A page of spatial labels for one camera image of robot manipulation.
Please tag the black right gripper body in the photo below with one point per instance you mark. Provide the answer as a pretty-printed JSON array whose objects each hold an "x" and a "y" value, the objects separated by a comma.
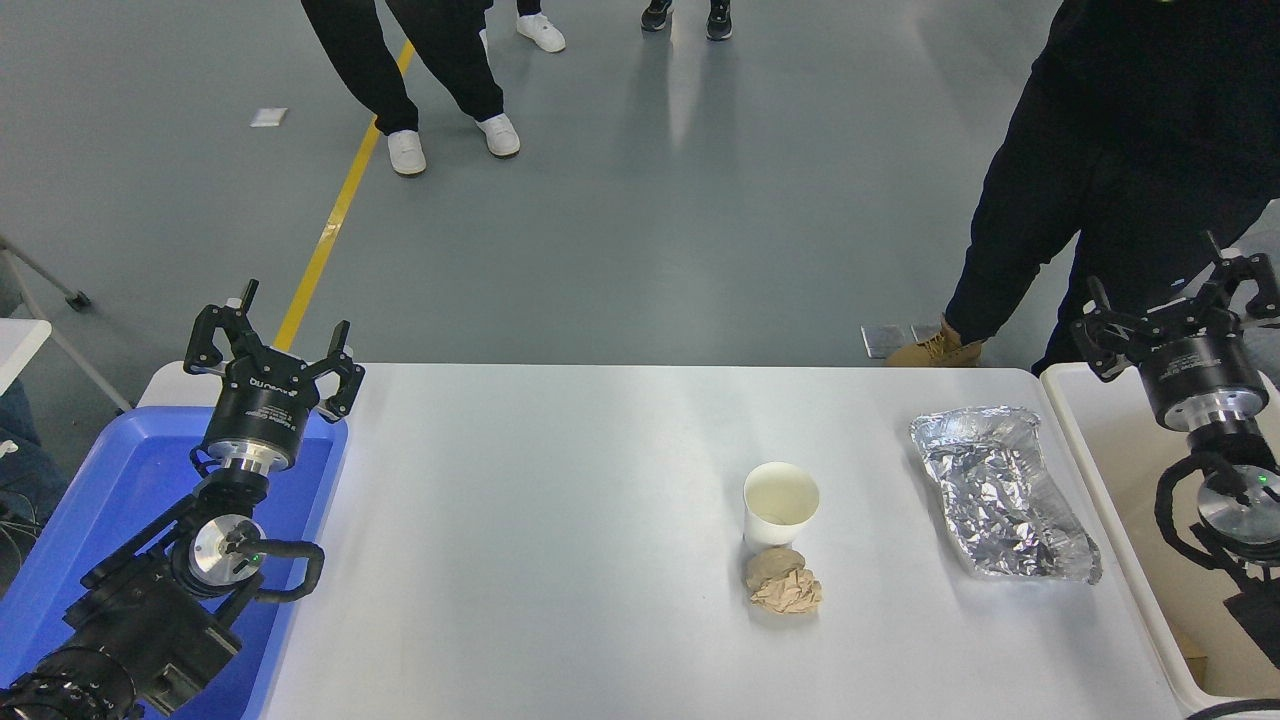
[{"x": 1200, "y": 365}]

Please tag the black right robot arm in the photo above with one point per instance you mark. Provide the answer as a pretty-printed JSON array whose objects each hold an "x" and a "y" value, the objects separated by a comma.
[{"x": 1240, "y": 500}]

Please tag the blue plastic tray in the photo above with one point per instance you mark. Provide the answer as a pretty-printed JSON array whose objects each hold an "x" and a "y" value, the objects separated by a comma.
[{"x": 110, "y": 480}]

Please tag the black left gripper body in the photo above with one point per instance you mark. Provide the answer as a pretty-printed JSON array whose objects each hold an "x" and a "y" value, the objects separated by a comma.
[{"x": 262, "y": 405}]

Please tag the white side table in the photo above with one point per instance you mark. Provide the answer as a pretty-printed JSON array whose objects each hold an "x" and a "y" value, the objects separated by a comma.
[{"x": 18, "y": 350}]

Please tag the white paper cup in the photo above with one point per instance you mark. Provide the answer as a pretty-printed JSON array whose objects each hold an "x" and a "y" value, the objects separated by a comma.
[{"x": 780, "y": 500}]

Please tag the large pale plastic bin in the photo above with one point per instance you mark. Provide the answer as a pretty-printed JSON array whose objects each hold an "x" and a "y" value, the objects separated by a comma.
[{"x": 1120, "y": 470}]

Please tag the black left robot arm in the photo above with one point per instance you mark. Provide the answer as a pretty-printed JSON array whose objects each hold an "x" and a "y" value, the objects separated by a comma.
[{"x": 140, "y": 620}]

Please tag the crumpled tan paper ball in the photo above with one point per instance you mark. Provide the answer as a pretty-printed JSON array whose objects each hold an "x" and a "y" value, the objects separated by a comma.
[{"x": 782, "y": 585}]

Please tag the person in tan boots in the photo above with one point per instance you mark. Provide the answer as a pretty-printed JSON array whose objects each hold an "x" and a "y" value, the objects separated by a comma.
[{"x": 1100, "y": 130}]

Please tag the grey metal wheeled frame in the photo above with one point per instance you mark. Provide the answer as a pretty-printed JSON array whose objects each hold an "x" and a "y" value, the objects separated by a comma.
[{"x": 70, "y": 350}]

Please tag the crumpled silver foil tray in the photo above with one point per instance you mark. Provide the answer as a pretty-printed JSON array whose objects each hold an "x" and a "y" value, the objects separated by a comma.
[{"x": 1000, "y": 490}]

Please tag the person in white shoes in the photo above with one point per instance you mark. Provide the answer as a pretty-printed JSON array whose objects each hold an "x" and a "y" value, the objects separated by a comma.
[
  {"x": 430, "y": 50},
  {"x": 541, "y": 32}
]

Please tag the seated person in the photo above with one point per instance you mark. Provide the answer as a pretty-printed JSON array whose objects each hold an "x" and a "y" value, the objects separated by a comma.
[{"x": 14, "y": 470}]

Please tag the grey metal floor plate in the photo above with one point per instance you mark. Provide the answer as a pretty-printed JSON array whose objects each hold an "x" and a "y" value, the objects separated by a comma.
[
  {"x": 883, "y": 341},
  {"x": 922, "y": 332}
]

